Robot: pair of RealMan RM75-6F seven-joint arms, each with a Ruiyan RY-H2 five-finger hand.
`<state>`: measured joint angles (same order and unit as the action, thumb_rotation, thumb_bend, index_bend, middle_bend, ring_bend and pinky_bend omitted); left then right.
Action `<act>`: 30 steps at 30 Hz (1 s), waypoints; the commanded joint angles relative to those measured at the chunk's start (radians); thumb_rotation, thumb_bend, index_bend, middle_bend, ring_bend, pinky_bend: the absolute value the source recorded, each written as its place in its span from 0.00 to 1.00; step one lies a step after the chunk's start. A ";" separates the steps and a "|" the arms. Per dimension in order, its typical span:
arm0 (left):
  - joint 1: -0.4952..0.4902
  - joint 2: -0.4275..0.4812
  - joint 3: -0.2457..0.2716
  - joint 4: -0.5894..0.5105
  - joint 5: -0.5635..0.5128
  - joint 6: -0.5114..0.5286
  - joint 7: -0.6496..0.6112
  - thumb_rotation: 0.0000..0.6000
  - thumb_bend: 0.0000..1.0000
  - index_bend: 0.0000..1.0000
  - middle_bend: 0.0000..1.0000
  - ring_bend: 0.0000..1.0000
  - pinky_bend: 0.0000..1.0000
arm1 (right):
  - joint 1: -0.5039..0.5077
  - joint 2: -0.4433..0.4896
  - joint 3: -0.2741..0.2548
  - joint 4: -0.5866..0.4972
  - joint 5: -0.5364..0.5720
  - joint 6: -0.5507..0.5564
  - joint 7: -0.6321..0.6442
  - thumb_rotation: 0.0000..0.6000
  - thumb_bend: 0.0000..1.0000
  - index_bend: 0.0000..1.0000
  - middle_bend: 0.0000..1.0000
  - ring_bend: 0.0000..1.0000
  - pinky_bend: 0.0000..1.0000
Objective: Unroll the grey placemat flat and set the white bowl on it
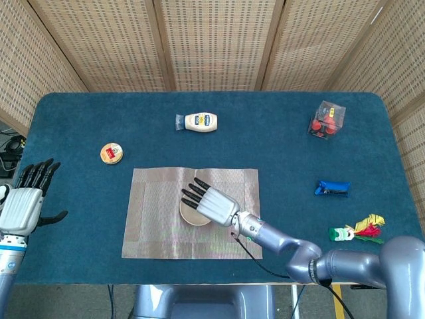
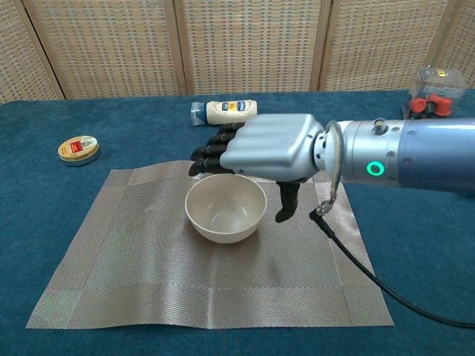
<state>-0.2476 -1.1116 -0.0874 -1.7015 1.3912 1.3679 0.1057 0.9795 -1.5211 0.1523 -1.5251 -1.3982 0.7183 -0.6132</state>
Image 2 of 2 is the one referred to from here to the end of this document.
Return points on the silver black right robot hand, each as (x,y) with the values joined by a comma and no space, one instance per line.
(271,144)

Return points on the white bowl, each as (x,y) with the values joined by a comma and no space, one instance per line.
(226,211)

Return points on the brown woven placemat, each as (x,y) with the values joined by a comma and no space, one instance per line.
(148,267)

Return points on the mayonnaise squeeze bottle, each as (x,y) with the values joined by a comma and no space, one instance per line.
(226,110)

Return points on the woven bamboo folding screen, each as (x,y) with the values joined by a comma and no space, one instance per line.
(241,48)

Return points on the clear box with red parts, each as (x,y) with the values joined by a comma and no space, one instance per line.
(438,92)

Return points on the round yellow tin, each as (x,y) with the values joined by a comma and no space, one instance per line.
(78,150)

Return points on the blue felt table cover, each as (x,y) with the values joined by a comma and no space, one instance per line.
(55,204)

